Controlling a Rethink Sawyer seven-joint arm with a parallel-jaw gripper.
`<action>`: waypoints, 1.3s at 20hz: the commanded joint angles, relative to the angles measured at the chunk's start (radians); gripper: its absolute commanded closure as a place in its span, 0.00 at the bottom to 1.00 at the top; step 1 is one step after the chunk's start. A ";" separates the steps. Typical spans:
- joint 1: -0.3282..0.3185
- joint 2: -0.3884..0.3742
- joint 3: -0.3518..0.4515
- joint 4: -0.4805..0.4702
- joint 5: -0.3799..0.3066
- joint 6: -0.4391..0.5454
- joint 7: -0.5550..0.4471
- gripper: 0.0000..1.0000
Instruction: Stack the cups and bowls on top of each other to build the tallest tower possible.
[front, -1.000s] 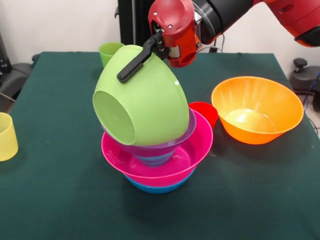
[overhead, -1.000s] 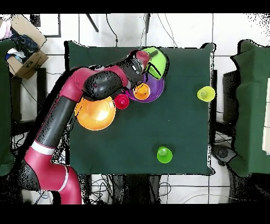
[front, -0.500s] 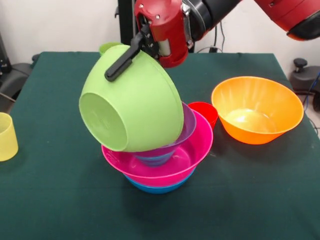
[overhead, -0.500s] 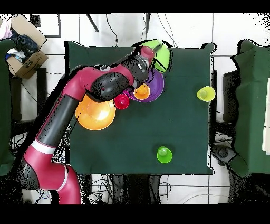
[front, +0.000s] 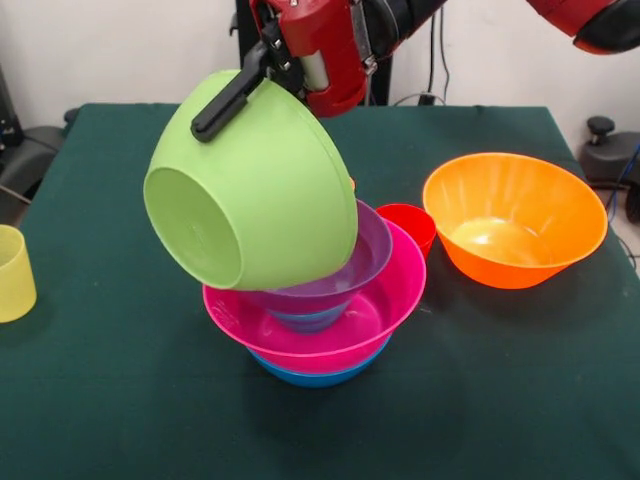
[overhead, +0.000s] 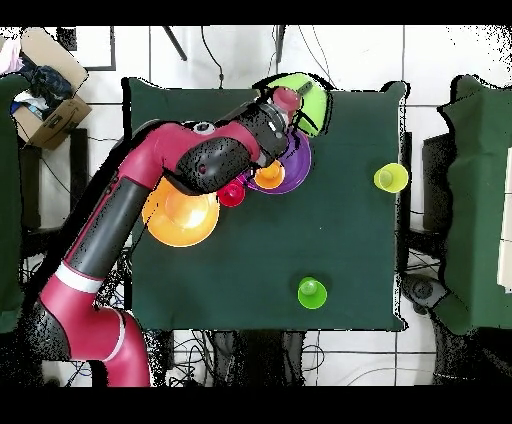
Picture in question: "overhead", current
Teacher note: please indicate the yellow plastic cup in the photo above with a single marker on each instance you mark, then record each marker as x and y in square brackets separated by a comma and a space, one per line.
[391, 178]

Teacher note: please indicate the dark green tablecloth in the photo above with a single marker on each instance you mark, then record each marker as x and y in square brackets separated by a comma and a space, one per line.
[280, 260]

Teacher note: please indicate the purple plastic bowl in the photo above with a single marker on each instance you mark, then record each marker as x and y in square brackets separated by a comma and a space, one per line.
[298, 164]

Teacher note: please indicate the dark blue clothing bundle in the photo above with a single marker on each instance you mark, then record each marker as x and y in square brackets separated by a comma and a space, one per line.
[48, 84]

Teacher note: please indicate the large orange plastic bowl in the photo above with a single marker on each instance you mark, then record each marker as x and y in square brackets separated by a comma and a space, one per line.
[180, 224]

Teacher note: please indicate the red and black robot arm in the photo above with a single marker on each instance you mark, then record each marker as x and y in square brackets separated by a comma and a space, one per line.
[160, 160]

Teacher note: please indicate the pale pink cloth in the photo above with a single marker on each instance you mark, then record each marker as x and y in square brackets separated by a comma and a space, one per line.
[10, 58]

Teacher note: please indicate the green plastic cup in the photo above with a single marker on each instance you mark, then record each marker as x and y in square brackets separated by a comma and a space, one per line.
[312, 294]

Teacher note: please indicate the black metal frame stand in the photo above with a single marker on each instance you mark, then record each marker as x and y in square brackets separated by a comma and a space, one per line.
[79, 180]

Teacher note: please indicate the orange plastic cup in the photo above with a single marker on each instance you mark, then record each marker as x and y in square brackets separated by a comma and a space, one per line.
[270, 176]

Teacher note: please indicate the green plastic bowl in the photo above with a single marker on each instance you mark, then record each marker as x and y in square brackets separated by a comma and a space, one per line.
[316, 108]

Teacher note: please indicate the cardboard box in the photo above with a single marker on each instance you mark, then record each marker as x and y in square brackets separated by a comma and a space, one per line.
[60, 128]

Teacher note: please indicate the dark green cloth cover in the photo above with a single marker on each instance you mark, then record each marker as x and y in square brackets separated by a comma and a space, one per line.
[8, 180]
[480, 160]

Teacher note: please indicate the red plastic cup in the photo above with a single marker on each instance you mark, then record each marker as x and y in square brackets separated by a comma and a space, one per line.
[230, 194]

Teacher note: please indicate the black tripod leg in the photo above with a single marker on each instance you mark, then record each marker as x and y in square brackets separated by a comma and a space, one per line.
[280, 44]
[174, 43]

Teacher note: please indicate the black equipment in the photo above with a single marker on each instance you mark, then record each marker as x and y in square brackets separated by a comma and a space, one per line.
[422, 290]

